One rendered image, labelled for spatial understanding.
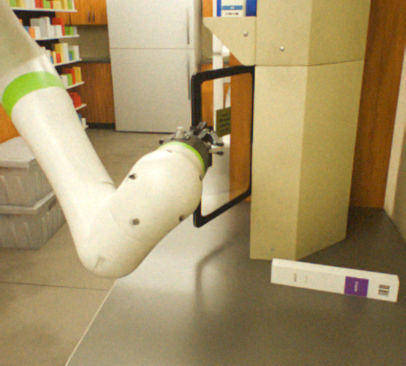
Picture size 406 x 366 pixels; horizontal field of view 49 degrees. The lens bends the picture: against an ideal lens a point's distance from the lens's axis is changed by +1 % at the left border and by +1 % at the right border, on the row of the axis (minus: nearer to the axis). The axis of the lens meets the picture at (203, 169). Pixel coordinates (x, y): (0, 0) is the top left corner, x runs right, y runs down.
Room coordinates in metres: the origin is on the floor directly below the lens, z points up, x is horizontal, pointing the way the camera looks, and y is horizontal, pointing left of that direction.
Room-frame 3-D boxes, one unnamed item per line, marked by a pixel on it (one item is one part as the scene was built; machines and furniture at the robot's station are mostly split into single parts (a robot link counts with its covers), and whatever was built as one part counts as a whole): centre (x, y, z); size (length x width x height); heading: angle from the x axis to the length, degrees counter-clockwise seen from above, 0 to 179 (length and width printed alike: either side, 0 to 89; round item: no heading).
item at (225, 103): (1.16, -0.06, 1.19); 0.30 x 0.01 x 0.40; 145
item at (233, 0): (1.10, -0.07, 1.54); 0.05 x 0.05 x 0.06; 78
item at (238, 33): (1.14, -0.08, 1.46); 0.32 x 0.12 x 0.10; 171
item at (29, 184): (3.02, 1.27, 0.49); 0.60 x 0.42 x 0.33; 171
